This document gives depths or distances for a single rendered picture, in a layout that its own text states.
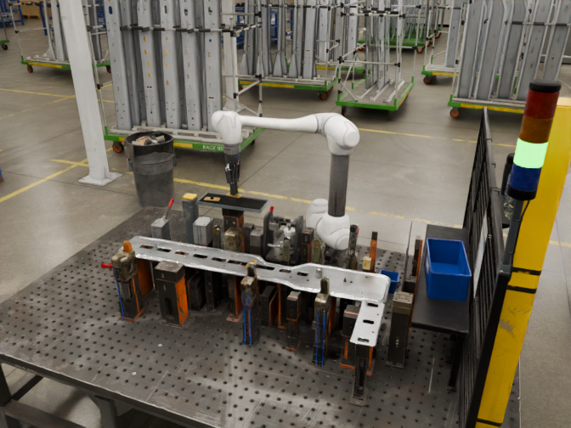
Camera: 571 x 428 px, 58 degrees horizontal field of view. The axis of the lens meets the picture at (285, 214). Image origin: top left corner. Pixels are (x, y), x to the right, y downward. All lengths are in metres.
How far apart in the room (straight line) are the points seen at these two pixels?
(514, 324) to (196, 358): 1.38
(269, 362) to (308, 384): 0.22
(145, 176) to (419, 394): 3.79
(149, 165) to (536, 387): 3.83
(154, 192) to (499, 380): 4.19
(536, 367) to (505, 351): 1.92
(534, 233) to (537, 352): 2.31
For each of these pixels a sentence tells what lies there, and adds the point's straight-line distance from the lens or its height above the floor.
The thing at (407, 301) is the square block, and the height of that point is 1.06.
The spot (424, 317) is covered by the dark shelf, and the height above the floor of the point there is 1.03.
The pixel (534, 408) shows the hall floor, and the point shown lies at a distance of 3.50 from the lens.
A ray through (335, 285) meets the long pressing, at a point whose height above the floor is 1.00.
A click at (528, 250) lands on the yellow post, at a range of 1.67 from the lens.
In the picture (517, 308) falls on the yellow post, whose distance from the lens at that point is 1.77.
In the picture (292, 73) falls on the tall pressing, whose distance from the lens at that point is 10.15.
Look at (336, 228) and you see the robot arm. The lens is 2.90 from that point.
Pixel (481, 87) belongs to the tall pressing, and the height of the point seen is 0.49.
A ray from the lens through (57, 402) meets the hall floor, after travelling 3.49.
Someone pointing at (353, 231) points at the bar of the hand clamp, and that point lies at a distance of 2.42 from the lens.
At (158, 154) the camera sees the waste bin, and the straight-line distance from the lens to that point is 5.28.
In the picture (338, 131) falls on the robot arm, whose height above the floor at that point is 1.55.
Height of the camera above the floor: 2.33
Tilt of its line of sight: 26 degrees down
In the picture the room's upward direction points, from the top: straight up
